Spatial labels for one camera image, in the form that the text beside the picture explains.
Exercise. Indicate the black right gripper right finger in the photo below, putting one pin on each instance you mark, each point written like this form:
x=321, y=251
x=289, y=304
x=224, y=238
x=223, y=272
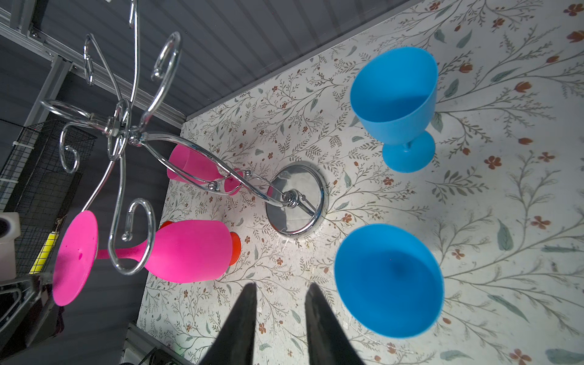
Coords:
x=327, y=342

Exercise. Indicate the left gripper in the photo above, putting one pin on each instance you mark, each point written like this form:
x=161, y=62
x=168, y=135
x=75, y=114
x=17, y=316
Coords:
x=29, y=314

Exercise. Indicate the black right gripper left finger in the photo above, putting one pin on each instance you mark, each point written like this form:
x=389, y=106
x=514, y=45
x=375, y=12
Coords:
x=235, y=342

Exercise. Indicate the red wine glass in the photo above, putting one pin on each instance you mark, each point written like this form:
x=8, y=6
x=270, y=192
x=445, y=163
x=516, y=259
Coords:
x=211, y=242

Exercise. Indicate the chrome wine glass rack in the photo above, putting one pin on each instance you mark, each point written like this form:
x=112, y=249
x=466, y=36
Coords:
x=296, y=199

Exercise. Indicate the yellow black item in basket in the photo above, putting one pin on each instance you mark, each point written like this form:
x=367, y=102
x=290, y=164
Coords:
x=44, y=254

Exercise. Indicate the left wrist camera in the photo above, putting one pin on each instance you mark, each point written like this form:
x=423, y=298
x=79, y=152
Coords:
x=10, y=231

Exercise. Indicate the black wire basket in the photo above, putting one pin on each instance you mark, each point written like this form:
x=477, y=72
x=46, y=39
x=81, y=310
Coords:
x=35, y=185

